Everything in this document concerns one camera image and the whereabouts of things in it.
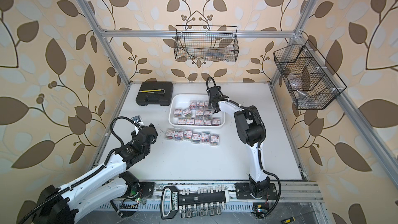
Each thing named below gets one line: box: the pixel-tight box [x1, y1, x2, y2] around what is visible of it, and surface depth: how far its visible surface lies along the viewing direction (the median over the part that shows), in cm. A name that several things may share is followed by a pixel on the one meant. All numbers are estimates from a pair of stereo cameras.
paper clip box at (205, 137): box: [200, 131, 211, 145], surface depth 92 cm
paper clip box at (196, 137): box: [191, 131, 202, 145], surface depth 93 cm
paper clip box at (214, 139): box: [209, 133, 220, 147], surface depth 91 cm
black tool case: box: [135, 81, 174, 106], surface depth 109 cm
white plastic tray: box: [168, 93, 226, 128], surface depth 102 cm
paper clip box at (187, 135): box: [183, 129, 193, 141], surface depth 93 cm
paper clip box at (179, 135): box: [174, 129, 185, 142], surface depth 93 cm
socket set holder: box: [160, 185, 231, 220], surface depth 72 cm
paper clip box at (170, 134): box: [165, 129, 176, 141], surface depth 93 cm
